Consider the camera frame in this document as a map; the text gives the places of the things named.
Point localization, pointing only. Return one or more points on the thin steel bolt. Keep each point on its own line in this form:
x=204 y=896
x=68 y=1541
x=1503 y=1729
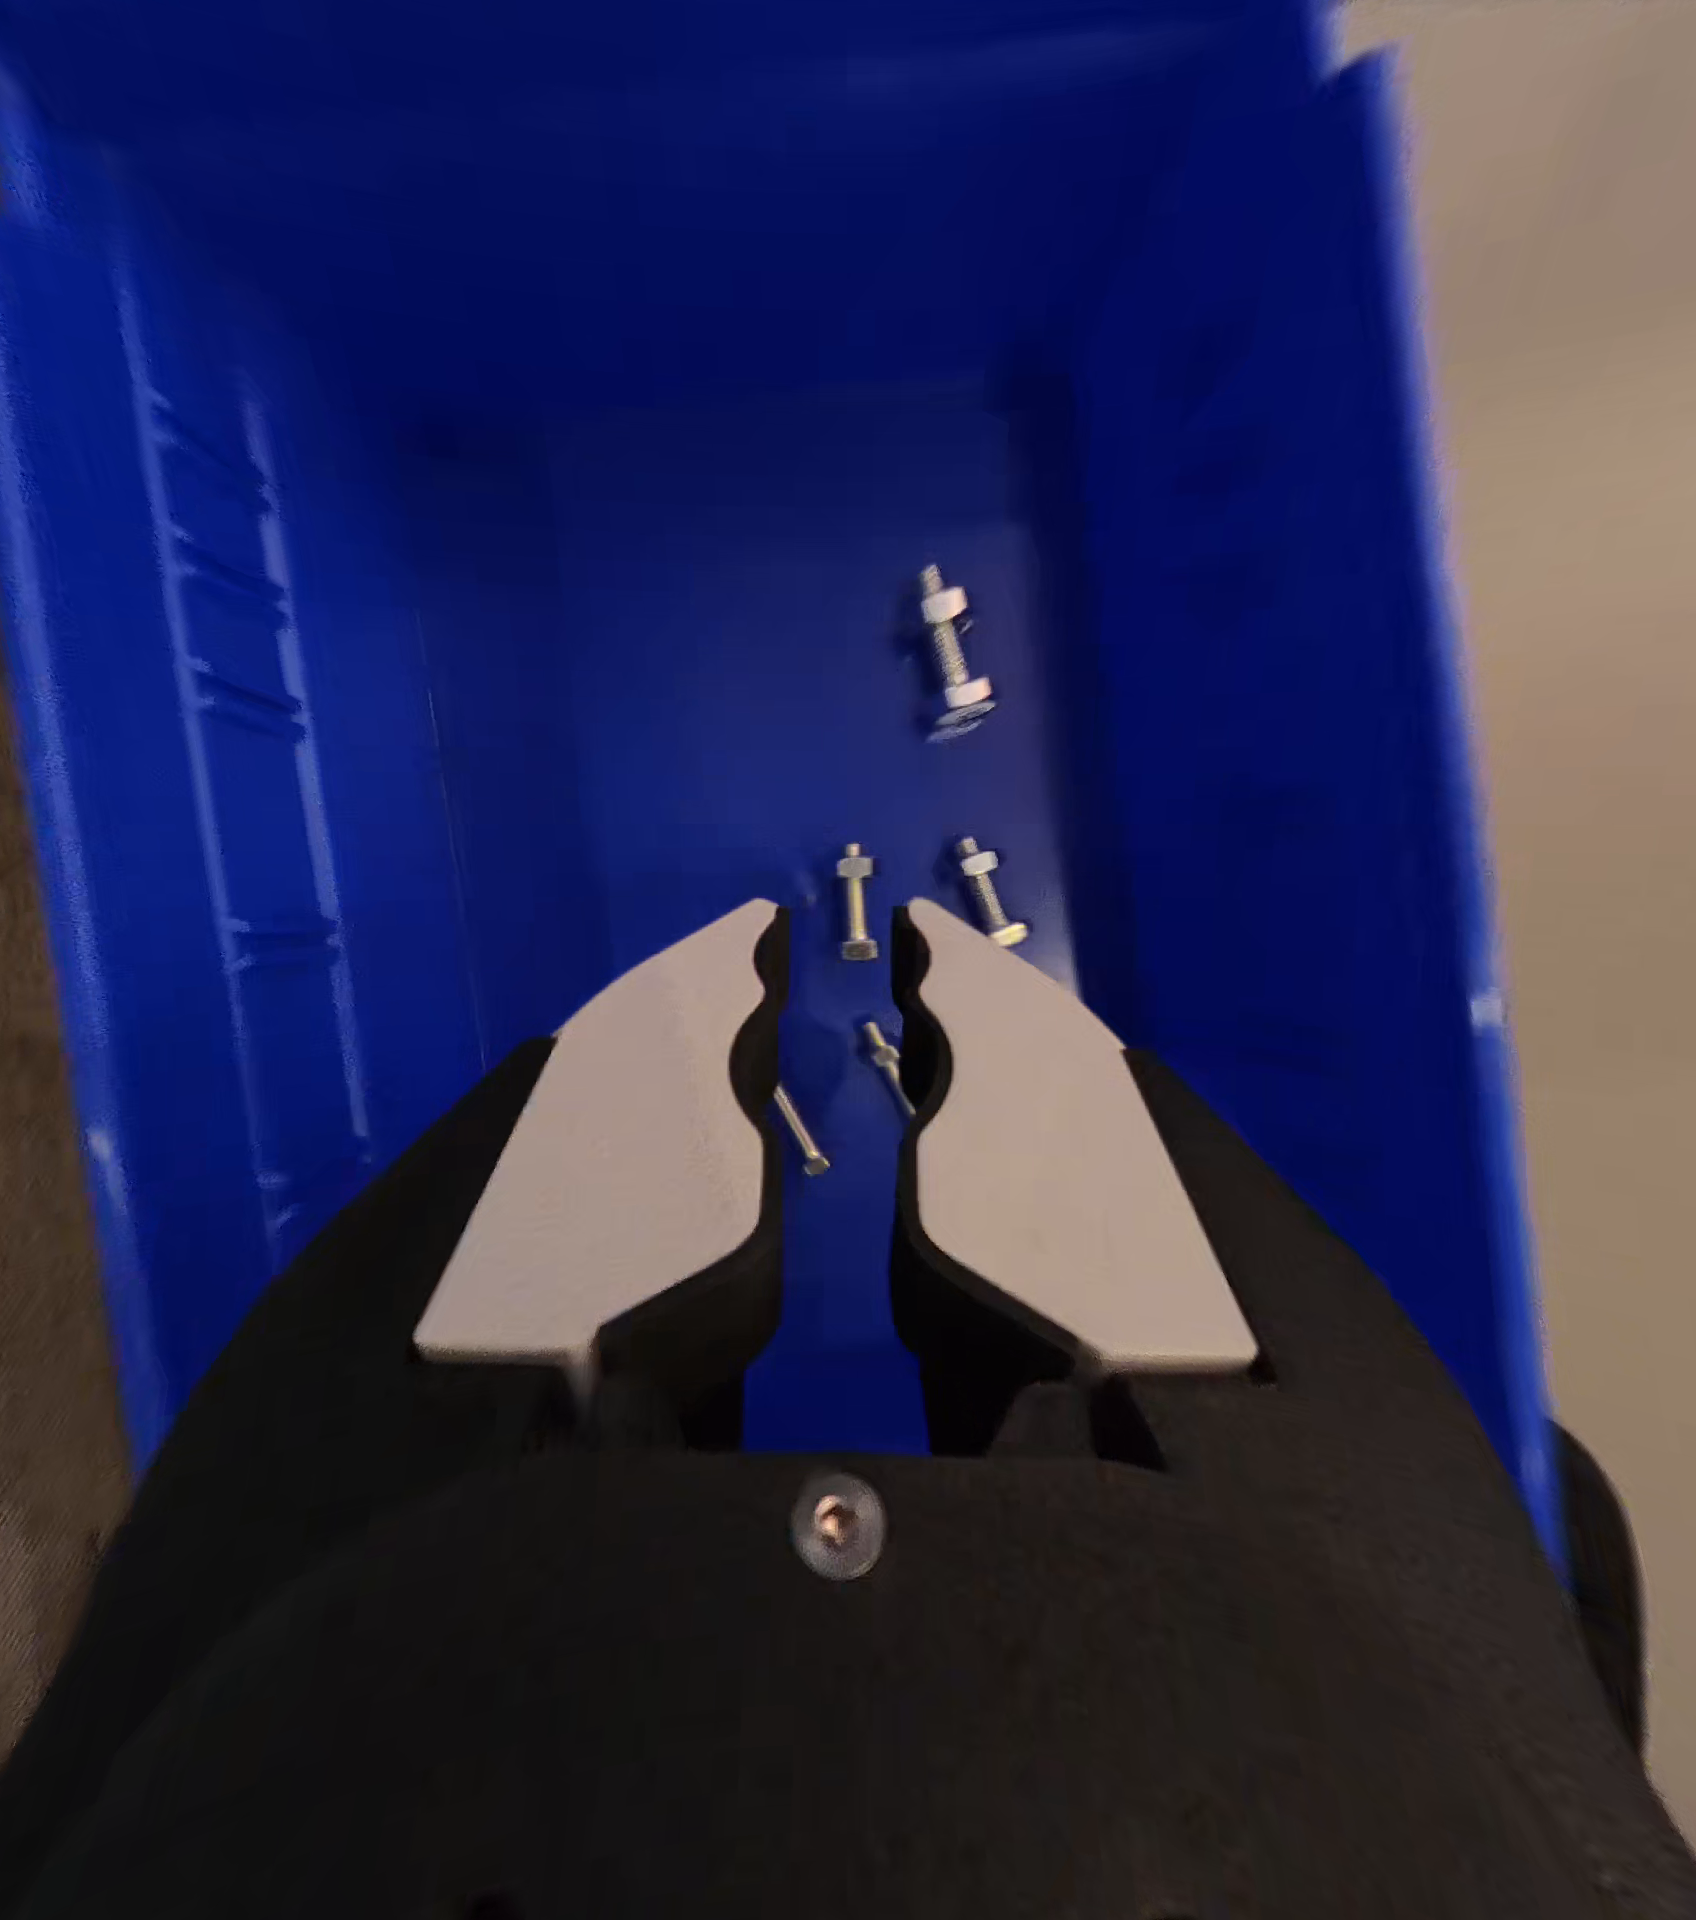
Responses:
x=880 y=1050
x=800 y=1133

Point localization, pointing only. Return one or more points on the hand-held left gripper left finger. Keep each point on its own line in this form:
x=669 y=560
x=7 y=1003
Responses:
x=608 y=1185

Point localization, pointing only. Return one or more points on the large steel hex bolt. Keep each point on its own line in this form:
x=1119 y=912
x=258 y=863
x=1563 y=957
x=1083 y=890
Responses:
x=956 y=669

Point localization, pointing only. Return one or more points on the medium steel bolt with nut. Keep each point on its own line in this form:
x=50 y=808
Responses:
x=857 y=908
x=986 y=896

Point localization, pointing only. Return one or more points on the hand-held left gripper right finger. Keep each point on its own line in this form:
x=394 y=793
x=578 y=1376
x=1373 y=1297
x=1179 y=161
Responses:
x=1072 y=1185

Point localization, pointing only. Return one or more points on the large steel hex nut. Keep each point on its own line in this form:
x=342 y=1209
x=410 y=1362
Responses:
x=945 y=600

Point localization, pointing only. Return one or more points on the blue plastic bin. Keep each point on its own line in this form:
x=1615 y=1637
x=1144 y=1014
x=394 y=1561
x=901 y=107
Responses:
x=638 y=600

